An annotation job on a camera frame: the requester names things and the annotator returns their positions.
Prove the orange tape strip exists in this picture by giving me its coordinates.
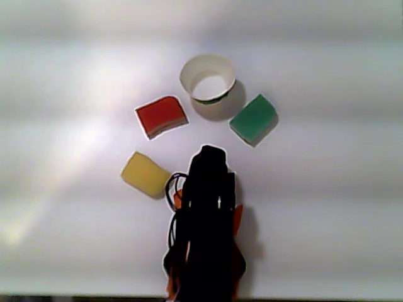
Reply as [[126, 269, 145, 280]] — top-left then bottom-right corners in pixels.
[[232, 204, 244, 237], [173, 188, 185, 210]]

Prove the black cable bundle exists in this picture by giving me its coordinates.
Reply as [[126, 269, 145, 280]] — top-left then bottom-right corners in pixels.
[[164, 172, 190, 252]]

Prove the white paper cup green tape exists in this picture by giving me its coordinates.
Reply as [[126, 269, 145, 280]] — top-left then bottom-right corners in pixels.
[[179, 53, 248, 122]]

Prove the orange tape block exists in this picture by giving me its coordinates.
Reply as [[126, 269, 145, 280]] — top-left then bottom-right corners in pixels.
[[165, 270, 180, 301]]

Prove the yellow sponge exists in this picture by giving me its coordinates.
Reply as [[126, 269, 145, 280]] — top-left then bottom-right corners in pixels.
[[120, 151, 173, 200]]

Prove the red sponge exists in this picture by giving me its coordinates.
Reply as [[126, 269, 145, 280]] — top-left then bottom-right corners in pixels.
[[134, 96, 190, 141]]

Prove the green sponge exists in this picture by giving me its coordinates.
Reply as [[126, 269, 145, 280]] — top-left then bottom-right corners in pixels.
[[229, 93, 279, 148]]

